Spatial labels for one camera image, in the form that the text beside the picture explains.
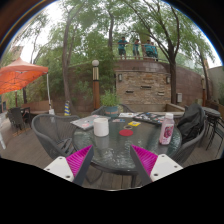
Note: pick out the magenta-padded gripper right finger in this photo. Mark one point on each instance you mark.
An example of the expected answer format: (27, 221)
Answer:
(165, 166)

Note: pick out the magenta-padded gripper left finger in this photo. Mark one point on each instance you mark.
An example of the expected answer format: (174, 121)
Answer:
(56, 166)

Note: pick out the pink juice bottle white cap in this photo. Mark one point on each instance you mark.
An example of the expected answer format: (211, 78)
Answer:
(166, 131)

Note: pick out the silver laptop with stickers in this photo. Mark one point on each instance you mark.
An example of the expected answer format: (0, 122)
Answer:
(83, 122)

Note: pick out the flat round red coaster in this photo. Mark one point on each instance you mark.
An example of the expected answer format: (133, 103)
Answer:
(126, 132)

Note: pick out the black jacket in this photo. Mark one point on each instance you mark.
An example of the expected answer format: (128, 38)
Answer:
(191, 121)

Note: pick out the yellow card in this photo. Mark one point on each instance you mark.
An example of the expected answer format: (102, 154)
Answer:
(134, 123)

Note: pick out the blue yellow striped cone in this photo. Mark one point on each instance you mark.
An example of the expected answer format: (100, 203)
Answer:
(67, 109)

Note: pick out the white cup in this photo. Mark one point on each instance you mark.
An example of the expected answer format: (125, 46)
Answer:
(101, 127)

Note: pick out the white sticker sheet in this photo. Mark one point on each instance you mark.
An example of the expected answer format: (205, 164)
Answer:
(128, 115)

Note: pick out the dark patio chair group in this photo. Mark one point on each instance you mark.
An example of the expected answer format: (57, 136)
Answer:
(16, 116)

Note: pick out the small colourful card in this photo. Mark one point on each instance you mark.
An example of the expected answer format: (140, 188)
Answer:
(118, 120)

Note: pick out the black metal patio chair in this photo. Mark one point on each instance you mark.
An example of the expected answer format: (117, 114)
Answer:
(220, 130)

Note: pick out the dark patio table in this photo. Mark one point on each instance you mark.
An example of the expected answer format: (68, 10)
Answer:
(211, 111)

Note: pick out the green plant in teal pot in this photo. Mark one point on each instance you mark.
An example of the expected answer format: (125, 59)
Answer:
(111, 110)

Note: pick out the tall green tree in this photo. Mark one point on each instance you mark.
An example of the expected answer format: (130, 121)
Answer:
(65, 66)
(173, 76)

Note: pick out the orange canopy tent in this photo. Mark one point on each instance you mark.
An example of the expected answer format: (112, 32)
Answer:
(20, 75)

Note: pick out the person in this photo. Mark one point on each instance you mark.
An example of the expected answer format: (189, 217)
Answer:
(122, 46)
(155, 51)
(148, 49)
(136, 48)

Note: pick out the grey wall box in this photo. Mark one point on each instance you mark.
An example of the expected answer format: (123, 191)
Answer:
(179, 97)

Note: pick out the globe lamp post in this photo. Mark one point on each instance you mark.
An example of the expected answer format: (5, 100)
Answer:
(96, 90)

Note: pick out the wall lamp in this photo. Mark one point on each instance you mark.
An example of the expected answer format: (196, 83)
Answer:
(168, 80)
(120, 77)

